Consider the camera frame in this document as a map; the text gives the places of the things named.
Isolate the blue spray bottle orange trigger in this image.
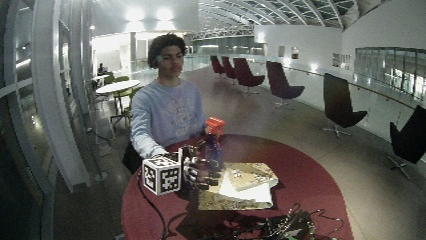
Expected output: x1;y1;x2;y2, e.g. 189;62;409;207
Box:
202;116;226;171

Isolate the patterned beige placemat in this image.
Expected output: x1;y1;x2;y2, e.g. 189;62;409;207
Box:
197;162;273;211

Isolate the patterned beige box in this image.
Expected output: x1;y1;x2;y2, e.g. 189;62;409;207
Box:
224;162;279;192

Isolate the white marker cube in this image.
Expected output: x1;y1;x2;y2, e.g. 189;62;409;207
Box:
141;155;184;196

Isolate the white paper sheet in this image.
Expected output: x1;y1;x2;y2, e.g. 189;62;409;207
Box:
217;171;274;205

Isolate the the person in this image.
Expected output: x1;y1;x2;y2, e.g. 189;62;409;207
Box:
129;32;208;160

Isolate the dark red swivel chair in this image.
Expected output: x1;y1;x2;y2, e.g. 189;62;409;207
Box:
232;57;266;96
209;55;226;80
220;55;238;83
265;60;306;110

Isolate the white round table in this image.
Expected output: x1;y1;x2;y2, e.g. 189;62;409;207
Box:
94;79;141;114

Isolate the black swivel chair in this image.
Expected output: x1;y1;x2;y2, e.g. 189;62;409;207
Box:
386;105;426;180
322;72;369;138

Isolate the white curved column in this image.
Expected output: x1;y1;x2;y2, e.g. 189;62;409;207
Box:
31;0;92;194

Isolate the glass window panel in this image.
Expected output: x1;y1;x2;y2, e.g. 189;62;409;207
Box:
353;46;426;101

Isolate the black cable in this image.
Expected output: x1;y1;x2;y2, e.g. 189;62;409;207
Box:
136;169;190;240

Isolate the tangle of black cables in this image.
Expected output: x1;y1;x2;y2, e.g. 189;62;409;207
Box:
201;203;345;240

